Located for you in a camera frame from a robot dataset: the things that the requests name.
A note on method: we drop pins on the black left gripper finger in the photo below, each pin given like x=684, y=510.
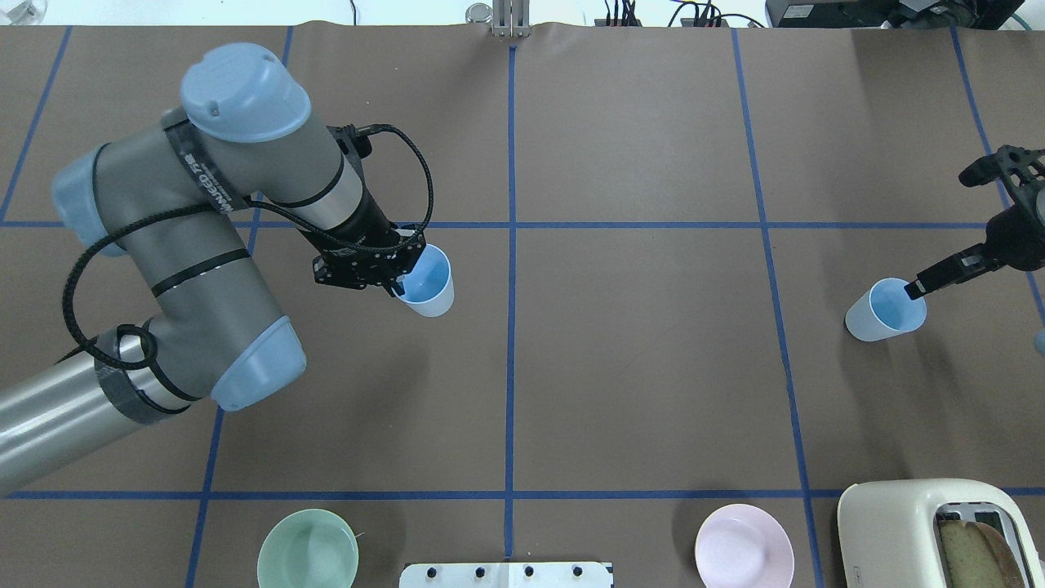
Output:
x=393, y=285

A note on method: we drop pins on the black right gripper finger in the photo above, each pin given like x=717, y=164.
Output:
x=960, y=267

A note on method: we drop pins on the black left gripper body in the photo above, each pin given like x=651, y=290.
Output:
x=366, y=224

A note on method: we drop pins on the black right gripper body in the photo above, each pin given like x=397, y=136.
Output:
x=1015, y=239

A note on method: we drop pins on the blue cup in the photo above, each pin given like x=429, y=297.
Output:
x=885, y=311
x=429, y=288

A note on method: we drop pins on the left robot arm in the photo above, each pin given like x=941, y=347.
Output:
x=244, y=136

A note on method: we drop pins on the black laptop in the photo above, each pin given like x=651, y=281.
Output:
x=983, y=15

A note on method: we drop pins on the small metal cylinder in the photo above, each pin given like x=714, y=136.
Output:
x=479, y=13

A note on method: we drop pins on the green bowl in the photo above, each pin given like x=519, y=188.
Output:
x=309, y=548

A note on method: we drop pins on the cream toaster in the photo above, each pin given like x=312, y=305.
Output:
x=888, y=531

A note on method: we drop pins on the bread slice in toaster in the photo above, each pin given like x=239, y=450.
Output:
x=976, y=555

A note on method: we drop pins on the black orange power strip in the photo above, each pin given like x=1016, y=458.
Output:
x=694, y=14

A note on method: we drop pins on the pink bowl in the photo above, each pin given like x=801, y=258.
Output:
x=743, y=546

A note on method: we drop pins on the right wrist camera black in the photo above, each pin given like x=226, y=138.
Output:
x=1019, y=169

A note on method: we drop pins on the aluminium frame post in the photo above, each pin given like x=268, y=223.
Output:
x=511, y=18

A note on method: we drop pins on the white central post base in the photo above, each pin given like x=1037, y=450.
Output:
x=509, y=574

